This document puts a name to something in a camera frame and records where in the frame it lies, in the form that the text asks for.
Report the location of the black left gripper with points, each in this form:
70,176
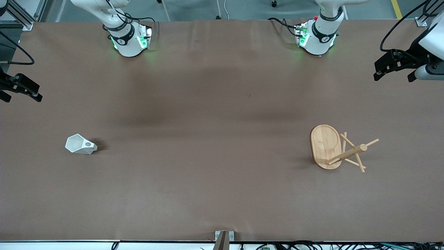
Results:
412,59

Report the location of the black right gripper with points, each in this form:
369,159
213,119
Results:
4,84

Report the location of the white faceted cup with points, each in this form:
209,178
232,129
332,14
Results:
78,146

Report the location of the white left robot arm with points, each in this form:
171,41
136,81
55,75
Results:
321,41

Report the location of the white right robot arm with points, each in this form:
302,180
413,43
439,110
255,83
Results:
128,47

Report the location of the wooden cup rack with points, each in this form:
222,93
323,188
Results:
324,146

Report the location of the black caster wheel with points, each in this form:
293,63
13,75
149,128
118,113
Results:
274,3

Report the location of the thin metal leg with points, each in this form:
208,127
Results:
165,12
218,10

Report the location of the aluminium frame profile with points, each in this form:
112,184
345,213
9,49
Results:
27,24
421,21

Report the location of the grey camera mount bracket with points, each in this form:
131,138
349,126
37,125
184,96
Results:
222,243

